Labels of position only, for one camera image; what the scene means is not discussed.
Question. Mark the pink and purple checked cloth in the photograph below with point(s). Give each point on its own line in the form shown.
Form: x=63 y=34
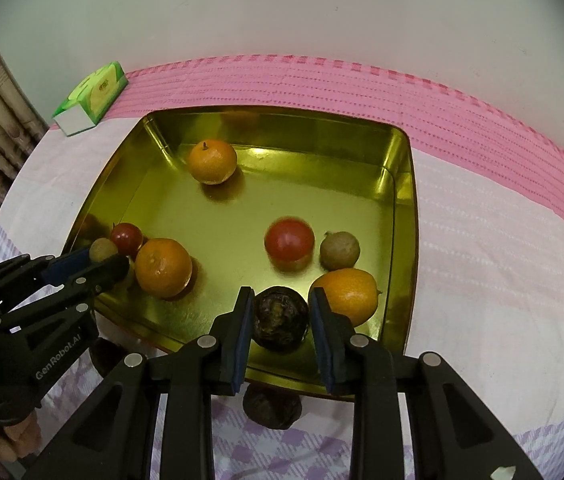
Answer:
x=487 y=240

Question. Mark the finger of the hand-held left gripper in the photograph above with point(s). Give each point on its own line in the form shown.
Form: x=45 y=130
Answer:
x=104 y=272
x=64 y=266

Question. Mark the small red tomato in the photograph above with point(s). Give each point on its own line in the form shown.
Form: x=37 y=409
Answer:
x=126 y=237

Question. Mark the large red tomato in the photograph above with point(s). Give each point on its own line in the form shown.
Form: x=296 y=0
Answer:
x=289 y=242

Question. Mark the red and gold tin box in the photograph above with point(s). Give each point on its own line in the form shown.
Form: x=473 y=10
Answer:
x=262 y=195

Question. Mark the green tissue pack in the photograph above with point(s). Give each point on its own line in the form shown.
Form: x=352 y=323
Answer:
x=93 y=100

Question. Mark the person's left hand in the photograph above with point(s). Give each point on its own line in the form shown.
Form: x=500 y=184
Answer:
x=12 y=435

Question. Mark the large oval orange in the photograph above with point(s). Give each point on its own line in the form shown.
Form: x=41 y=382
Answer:
x=352 y=295

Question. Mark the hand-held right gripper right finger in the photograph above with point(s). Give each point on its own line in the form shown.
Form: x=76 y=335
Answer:
x=323 y=345

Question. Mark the orange with dark stem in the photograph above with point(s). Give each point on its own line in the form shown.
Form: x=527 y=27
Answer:
x=212 y=161

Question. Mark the small round orange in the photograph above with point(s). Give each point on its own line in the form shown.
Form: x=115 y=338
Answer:
x=163 y=267

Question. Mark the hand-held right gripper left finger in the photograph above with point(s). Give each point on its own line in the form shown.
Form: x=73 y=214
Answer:
x=242 y=345

